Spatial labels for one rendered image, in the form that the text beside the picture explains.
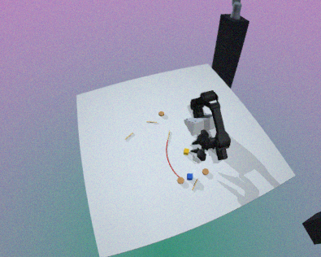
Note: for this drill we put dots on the blue cube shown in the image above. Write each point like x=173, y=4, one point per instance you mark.
x=189, y=176

